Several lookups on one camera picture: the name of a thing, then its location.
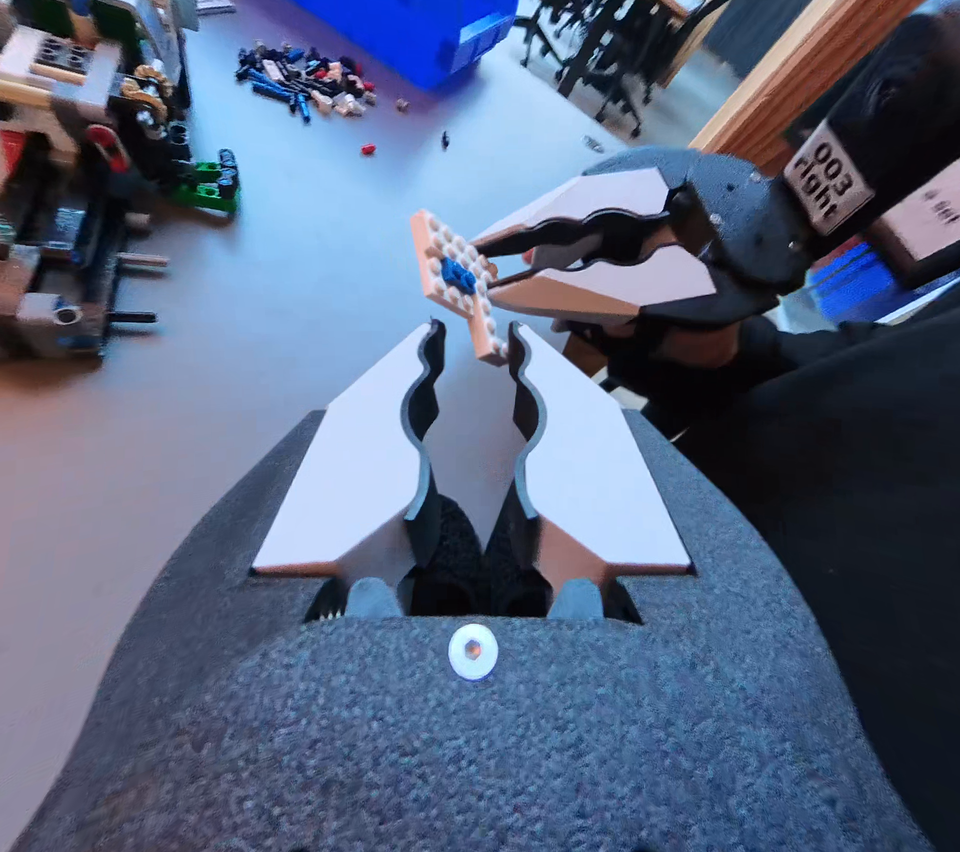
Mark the wooden beam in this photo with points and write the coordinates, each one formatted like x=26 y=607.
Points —
x=847 y=20

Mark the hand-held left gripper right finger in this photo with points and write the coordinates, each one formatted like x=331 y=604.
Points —
x=600 y=485

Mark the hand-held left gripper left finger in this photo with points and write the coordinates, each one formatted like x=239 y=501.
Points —
x=345 y=485

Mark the partly built lego truck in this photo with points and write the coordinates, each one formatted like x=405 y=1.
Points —
x=75 y=117

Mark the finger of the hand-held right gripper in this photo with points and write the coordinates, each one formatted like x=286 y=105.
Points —
x=622 y=290
x=600 y=192

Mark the person's right forearm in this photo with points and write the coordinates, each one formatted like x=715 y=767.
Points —
x=825 y=342

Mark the pile of small lego pins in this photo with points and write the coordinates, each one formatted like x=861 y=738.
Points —
x=307 y=80

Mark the white lego plate assembly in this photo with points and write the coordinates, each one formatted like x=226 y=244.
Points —
x=450 y=267

